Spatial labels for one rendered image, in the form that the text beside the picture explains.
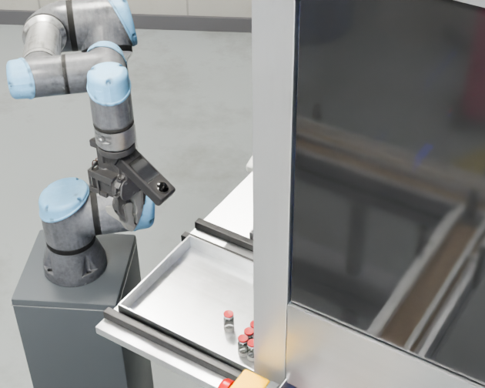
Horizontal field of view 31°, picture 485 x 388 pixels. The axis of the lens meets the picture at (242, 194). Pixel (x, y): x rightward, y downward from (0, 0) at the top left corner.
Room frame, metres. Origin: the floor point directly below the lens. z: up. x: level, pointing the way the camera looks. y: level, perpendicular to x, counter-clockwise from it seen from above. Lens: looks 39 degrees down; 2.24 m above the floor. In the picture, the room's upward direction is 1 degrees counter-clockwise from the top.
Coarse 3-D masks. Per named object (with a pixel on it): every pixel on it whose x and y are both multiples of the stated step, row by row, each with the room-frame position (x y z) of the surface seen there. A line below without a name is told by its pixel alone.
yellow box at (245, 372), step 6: (246, 372) 1.01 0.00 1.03; (252, 372) 1.01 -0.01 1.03; (240, 378) 0.99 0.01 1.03; (246, 378) 0.99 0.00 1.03; (252, 378) 0.99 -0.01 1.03; (258, 378) 0.99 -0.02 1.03; (264, 378) 0.99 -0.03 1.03; (234, 384) 0.98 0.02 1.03; (240, 384) 0.98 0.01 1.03; (246, 384) 0.98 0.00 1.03; (252, 384) 0.98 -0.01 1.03; (258, 384) 0.98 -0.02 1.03; (264, 384) 0.98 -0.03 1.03; (270, 384) 0.98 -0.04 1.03; (276, 384) 0.98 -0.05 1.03
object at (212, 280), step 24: (192, 240) 1.50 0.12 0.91; (168, 264) 1.43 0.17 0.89; (192, 264) 1.44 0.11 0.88; (216, 264) 1.44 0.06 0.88; (240, 264) 1.43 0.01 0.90; (144, 288) 1.36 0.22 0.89; (168, 288) 1.37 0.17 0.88; (192, 288) 1.37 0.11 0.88; (216, 288) 1.37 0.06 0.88; (240, 288) 1.37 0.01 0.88; (120, 312) 1.29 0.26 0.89; (144, 312) 1.30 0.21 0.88; (168, 312) 1.30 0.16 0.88; (192, 312) 1.30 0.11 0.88; (216, 312) 1.29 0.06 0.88; (240, 312) 1.29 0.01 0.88; (192, 336) 1.23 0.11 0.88; (216, 336) 1.23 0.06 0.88; (240, 360) 1.16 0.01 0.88
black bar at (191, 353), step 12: (108, 312) 1.28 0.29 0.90; (120, 324) 1.26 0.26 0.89; (132, 324) 1.25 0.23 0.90; (144, 324) 1.25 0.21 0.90; (144, 336) 1.23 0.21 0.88; (156, 336) 1.21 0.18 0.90; (168, 336) 1.21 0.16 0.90; (168, 348) 1.19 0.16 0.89; (180, 348) 1.18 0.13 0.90; (192, 348) 1.18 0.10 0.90; (192, 360) 1.16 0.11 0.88; (204, 360) 1.15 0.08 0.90; (216, 360) 1.15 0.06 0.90; (216, 372) 1.13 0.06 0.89; (228, 372) 1.12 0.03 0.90; (240, 372) 1.12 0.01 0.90
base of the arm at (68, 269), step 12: (96, 240) 1.55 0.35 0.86; (48, 252) 1.51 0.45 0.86; (60, 252) 1.49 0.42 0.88; (72, 252) 1.49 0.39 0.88; (84, 252) 1.50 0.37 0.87; (96, 252) 1.53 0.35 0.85; (48, 264) 1.51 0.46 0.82; (60, 264) 1.49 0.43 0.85; (72, 264) 1.48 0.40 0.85; (84, 264) 1.49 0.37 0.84; (96, 264) 1.51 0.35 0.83; (48, 276) 1.49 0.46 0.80; (60, 276) 1.48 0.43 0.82; (72, 276) 1.47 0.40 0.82; (84, 276) 1.48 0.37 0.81; (96, 276) 1.50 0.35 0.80
